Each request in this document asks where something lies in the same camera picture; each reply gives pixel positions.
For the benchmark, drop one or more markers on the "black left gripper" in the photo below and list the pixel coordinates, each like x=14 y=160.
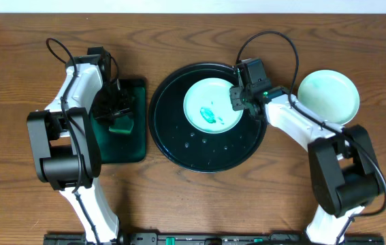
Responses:
x=115 y=113

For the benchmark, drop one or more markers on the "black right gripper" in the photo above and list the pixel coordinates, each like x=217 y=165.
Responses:
x=236 y=105

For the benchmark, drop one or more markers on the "black rectangular tray green liquid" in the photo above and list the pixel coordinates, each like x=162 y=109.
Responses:
x=116 y=148

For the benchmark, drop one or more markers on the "round black serving tray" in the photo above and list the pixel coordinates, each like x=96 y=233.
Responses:
x=189 y=147

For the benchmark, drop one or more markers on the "white plate green stain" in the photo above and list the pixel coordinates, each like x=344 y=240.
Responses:
x=331 y=95
x=207 y=106

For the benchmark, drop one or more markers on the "white plate green stain back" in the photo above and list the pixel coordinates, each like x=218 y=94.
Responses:
x=207 y=106

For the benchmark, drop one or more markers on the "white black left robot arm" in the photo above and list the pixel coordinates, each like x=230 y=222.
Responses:
x=66 y=153

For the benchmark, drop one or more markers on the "white plate green stain front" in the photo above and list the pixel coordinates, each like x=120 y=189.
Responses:
x=331 y=95

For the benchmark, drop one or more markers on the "green scouring sponge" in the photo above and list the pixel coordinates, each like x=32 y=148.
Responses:
x=122 y=125

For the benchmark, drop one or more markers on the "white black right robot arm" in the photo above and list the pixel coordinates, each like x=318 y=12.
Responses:
x=345 y=175

